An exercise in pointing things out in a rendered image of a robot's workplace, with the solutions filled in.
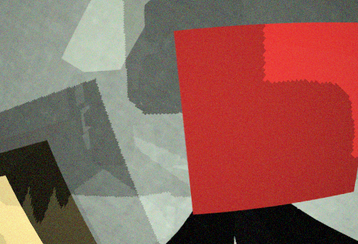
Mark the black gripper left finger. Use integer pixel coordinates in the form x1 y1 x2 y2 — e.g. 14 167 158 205
165 211 235 244

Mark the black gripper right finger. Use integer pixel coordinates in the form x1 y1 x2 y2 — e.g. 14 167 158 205
235 203 358 244

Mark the red square block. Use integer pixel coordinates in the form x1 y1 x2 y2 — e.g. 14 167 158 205
173 22 358 215

